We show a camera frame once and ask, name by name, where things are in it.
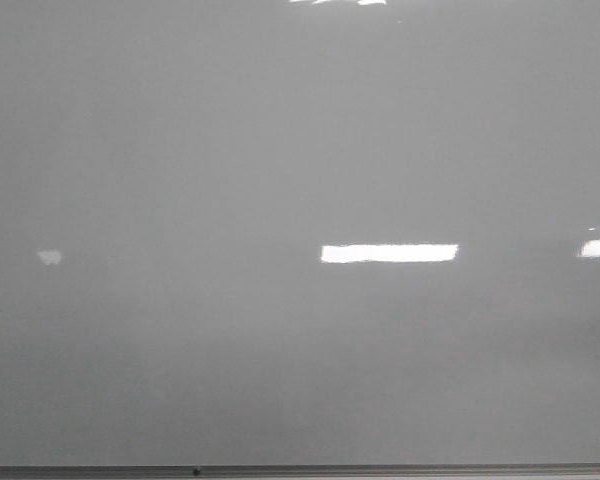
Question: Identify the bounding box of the grey aluminium whiteboard frame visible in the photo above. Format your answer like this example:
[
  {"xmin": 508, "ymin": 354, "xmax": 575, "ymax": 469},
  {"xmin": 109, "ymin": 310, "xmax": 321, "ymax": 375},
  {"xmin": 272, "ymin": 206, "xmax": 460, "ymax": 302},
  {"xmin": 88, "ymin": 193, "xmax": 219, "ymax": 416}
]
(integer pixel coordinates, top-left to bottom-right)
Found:
[{"xmin": 0, "ymin": 463, "xmax": 600, "ymax": 479}]

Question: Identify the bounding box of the white whiteboard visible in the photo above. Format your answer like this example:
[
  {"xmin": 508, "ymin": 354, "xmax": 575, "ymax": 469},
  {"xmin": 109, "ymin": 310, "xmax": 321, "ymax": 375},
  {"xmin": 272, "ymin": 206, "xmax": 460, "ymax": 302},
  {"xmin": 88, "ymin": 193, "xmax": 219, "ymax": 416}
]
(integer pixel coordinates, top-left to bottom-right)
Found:
[{"xmin": 0, "ymin": 1, "xmax": 600, "ymax": 466}]

